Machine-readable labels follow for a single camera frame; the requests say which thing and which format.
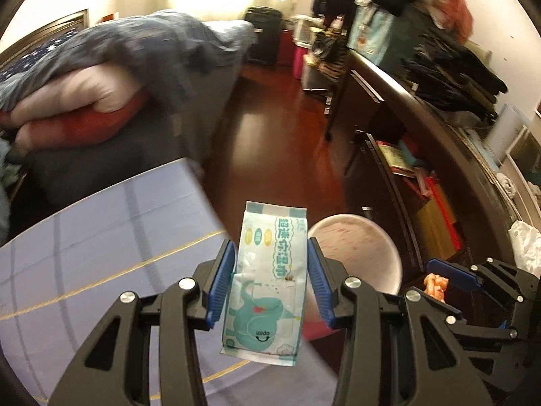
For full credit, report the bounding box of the orange scrap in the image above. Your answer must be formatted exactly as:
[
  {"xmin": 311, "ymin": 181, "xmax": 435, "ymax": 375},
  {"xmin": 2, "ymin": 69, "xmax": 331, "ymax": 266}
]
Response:
[{"xmin": 424, "ymin": 273, "xmax": 449, "ymax": 303}]

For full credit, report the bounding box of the wet wipes pack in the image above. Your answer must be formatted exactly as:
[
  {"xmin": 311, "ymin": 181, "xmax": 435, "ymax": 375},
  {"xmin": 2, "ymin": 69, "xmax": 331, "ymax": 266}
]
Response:
[{"xmin": 222, "ymin": 202, "xmax": 308, "ymax": 367}]

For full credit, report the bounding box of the pink round trash bin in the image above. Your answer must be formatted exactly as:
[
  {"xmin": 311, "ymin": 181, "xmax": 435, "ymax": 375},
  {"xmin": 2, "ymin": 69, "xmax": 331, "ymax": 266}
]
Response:
[{"xmin": 302, "ymin": 212, "xmax": 404, "ymax": 342}]

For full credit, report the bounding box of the blue woven table cloth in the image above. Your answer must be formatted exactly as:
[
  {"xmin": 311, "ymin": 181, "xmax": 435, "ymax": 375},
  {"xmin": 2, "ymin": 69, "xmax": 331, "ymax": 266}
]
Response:
[{"xmin": 1, "ymin": 159, "xmax": 336, "ymax": 405}]

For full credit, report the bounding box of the dark wooden desk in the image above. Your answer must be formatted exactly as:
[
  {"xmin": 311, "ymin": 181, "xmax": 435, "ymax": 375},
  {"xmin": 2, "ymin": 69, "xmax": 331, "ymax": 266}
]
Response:
[{"xmin": 326, "ymin": 51, "xmax": 519, "ymax": 280}]

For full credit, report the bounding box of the teal fleece blanket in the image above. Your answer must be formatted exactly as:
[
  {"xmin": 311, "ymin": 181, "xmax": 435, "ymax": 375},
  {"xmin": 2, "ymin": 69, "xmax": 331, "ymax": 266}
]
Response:
[{"xmin": 0, "ymin": 139, "xmax": 20, "ymax": 245}]

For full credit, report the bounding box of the clothes pile on desk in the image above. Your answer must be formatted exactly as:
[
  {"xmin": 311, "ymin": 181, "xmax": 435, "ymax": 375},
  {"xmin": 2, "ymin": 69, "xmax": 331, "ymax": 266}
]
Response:
[{"xmin": 311, "ymin": 0, "xmax": 508, "ymax": 128}]

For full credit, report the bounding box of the dark navy mattress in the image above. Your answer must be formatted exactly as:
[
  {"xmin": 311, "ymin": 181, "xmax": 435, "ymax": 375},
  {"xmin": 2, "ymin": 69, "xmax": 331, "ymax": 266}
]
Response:
[{"xmin": 12, "ymin": 63, "xmax": 241, "ymax": 212}]

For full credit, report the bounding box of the pink red folded quilt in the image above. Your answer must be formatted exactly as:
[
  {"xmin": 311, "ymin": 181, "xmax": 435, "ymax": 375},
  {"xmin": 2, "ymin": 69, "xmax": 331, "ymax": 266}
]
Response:
[{"xmin": 1, "ymin": 62, "xmax": 149, "ymax": 154}]

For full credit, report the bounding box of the teal printed tote bag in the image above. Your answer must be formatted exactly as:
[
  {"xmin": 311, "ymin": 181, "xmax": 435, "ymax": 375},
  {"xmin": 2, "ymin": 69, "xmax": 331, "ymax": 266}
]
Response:
[{"xmin": 347, "ymin": 3, "xmax": 395, "ymax": 64}]

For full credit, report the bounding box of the dark blue patterned duvet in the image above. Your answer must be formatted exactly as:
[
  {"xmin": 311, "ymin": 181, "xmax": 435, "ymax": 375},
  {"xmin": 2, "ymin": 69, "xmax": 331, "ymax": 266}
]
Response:
[{"xmin": 1, "ymin": 9, "xmax": 257, "ymax": 111}]

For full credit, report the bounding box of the wooden headboard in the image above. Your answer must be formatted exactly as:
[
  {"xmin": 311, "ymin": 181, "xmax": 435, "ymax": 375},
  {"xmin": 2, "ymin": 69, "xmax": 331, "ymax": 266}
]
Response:
[{"xmin": 0, "ymin": 9, "xmax": 89, "ymax": 70}]

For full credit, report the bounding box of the black suitcase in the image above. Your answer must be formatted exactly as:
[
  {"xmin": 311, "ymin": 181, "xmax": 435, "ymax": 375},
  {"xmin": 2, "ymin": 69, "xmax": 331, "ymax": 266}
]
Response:
[{"xmin": 244, "ymin": 6, "xmax": 283, "ymax": 65}]

